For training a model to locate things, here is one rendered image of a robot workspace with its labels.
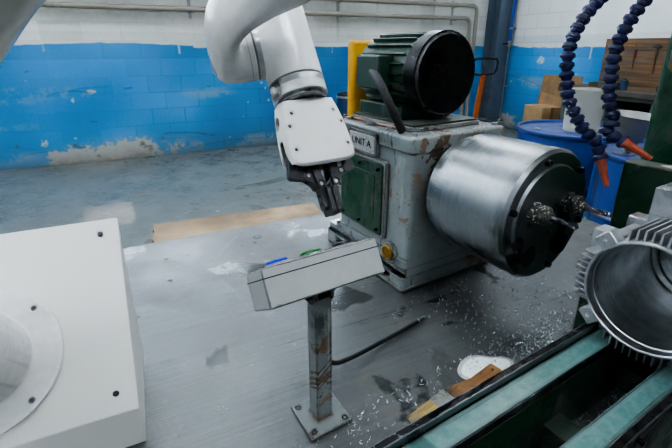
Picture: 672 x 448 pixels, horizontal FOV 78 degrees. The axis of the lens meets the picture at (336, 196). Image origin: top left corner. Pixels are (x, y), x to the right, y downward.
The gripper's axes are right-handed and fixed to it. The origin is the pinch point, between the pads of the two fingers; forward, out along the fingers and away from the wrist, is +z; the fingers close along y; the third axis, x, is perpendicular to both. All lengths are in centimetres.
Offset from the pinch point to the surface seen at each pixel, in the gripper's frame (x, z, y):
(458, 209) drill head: 5.9, 5.7, 28.5
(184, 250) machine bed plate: 70, -6, -12
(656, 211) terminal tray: -20.0, 14.3, 39.6
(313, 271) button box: -3.7, 8.8, -7.0
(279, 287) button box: -3.8, 9.5, -11.8
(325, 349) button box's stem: 4.1, 19.8, -5.1
